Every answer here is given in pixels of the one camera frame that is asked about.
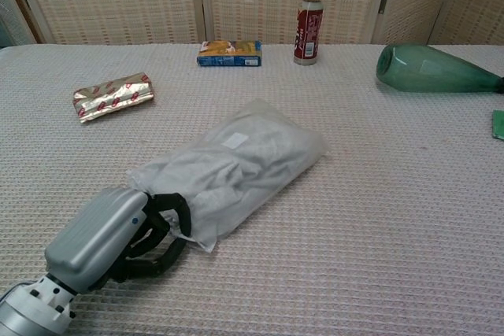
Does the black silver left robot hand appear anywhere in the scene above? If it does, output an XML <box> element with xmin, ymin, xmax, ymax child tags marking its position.
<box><xmin>44</xmin><ymin>186</ymin><xmax>194</xmax><ymax>296</ymax></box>

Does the translucent white plastic bag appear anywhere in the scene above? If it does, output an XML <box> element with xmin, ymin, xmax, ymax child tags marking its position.
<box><xmin>126</xmin><ymin>98</ymin><xmax>330</xmax><ymax>254</ymax></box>

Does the gold red foil packet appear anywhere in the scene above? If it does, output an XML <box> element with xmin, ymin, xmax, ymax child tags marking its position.
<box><xmin>72</xmin><ymin>72</ymin><xmax>155</xmax><ymax>124</ymax></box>

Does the blue orange cardboard box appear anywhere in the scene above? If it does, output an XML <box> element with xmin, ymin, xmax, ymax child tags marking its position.
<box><xmin>196</xmin><ymin>39</ymin><xmax>264</xmax><ymax>68</ymax></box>

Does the woven folding screen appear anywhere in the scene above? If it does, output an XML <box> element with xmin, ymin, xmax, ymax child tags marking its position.
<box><xmin>0</xmin><ymin>0</ymin><xmax>504</xmax><ymax>46</ymax></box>

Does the woven pastel tablecloth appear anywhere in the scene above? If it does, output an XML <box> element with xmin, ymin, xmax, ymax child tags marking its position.
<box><xmin>0</xmin><ymin>42</ymin><xmax>504</xmax><ymax>336</ymax></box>

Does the red bottle with yellow cap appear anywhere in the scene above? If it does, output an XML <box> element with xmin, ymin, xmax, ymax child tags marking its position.
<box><xmin>293</xmin><ymin>0</ymin><xmax>324</xmax><ymax>66</ymax></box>

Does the green spray bottle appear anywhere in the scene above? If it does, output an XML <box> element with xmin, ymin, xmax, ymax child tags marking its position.
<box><xmin>376</xmin><ymin>43</ymin><xmax>504</xmax><ymax>95</ymax></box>

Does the green square sachet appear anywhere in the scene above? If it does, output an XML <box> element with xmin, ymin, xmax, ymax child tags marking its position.
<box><xmin>491</xmin><ymin>109</ymin><xmax>504</xmax><ymax>140</ymax></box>

